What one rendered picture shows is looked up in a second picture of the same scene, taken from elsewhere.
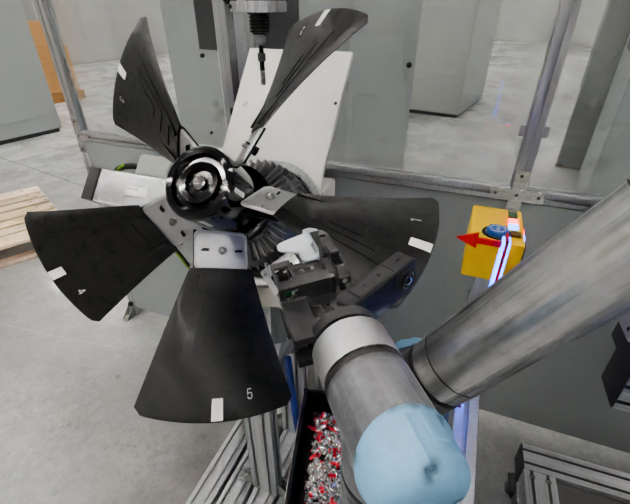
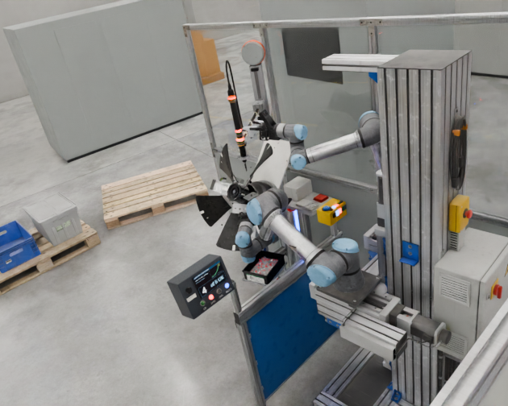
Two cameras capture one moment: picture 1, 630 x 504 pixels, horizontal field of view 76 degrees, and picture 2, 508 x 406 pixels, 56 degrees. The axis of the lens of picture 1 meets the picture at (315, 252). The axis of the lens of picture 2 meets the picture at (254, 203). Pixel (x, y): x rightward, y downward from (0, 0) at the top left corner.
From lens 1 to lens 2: 2.27 m
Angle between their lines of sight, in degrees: 26
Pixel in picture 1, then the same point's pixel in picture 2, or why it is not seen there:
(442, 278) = (363, 229)
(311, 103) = (280, 159)
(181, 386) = (226, 241)
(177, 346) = (226, 231)
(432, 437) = (243, 234)
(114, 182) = (218, 184)
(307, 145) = (276, 175)
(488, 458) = not seen: hidden behind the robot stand
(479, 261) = (321, 217)
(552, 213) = not seen: hidden behind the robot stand
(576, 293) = not seen: hidden behind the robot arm
